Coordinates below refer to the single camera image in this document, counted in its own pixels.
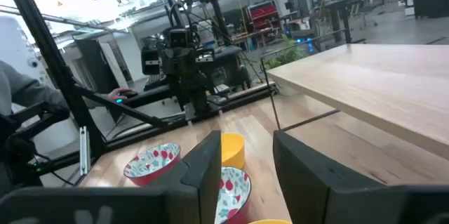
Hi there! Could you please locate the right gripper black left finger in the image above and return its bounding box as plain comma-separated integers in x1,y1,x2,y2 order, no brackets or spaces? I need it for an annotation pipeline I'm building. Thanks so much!
147,130,222,224

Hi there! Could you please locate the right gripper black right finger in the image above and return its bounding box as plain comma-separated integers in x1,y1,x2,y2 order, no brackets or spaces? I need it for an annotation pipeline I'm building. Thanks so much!
272,130,387,224

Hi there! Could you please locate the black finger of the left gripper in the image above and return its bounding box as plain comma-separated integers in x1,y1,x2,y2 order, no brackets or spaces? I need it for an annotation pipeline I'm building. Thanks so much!
162,48,180,85
179,48,198,85

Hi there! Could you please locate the red floral mini bowl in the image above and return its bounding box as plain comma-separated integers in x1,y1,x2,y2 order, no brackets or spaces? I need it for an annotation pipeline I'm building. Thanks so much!
123,142,182,187
214,166,253,224

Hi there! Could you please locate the yellow mini bowl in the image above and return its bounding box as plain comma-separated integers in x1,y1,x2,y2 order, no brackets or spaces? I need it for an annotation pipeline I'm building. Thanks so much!
248,218,293,224
221,132,246,170

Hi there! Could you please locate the black desk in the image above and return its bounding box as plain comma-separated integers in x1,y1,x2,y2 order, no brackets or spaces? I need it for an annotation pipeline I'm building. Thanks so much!
121,85,183,110

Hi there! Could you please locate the black computer mouse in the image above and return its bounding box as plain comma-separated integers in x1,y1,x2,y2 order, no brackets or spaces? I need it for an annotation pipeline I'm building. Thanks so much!
117,90,139,104

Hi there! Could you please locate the person's hand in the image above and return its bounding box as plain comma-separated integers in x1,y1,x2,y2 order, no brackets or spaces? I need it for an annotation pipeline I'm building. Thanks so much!
107,88,129,103

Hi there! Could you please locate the red tool cart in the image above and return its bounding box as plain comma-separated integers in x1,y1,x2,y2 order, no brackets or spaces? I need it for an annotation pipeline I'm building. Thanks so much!
249,4,281,30

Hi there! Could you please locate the green potted plant white pot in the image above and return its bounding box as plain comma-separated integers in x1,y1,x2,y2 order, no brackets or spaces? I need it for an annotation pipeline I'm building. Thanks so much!
262,34,311,97

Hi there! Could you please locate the wooden shelf with black legs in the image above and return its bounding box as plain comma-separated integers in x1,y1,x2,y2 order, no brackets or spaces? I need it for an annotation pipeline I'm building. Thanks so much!
260,29,449,162

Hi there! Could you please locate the person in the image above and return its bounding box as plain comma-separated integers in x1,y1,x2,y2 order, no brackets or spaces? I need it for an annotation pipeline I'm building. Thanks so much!
0,60,71,118

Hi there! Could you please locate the white appliance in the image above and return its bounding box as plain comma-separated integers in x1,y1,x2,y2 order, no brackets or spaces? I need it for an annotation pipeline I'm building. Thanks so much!
0,16,50,84

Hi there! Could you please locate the black office chair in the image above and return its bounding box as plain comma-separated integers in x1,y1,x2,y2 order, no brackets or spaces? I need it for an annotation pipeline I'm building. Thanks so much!
0,103,71,197

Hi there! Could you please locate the black background table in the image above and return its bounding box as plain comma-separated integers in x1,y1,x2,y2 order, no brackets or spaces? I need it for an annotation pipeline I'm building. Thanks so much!
315,0,366,44

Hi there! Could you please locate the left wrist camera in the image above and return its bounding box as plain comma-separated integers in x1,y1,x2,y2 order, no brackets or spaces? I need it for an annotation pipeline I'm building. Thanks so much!
168,28,193,48

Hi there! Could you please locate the black aluminium table frame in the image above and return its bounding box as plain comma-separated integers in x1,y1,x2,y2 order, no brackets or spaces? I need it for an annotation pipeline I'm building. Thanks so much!
0,0,278,190

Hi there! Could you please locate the silver metal bracket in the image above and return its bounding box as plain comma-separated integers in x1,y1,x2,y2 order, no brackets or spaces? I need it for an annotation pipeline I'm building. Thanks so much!
79,126,88,176

